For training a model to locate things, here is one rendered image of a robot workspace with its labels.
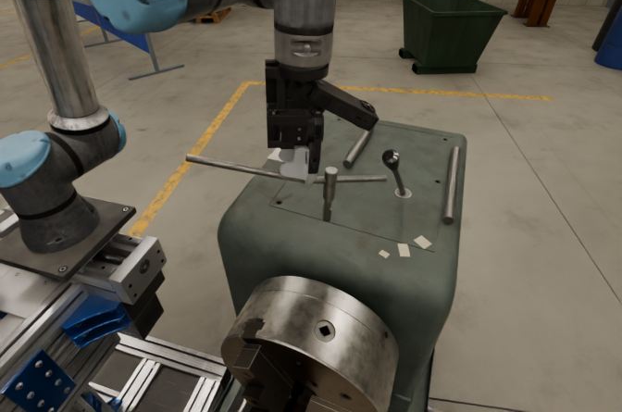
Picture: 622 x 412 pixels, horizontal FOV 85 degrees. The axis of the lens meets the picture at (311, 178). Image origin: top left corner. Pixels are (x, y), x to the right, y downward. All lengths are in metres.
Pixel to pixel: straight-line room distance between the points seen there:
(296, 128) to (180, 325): 1.74
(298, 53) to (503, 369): 1.90
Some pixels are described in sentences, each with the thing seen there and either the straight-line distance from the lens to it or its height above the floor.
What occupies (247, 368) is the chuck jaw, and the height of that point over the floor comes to 1.20.
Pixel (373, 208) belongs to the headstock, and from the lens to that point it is 0.73.
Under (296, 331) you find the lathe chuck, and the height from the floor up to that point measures 1.24.
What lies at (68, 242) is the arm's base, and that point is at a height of 1.18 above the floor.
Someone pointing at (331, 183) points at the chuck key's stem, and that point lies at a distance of 0.58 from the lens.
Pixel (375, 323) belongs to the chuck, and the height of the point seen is 1.20.
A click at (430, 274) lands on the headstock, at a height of 1.25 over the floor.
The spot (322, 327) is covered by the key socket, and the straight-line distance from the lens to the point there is 0.58.
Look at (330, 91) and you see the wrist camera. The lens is 0.49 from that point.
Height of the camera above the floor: 1.74
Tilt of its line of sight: 38 degrees down
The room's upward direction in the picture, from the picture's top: straight up
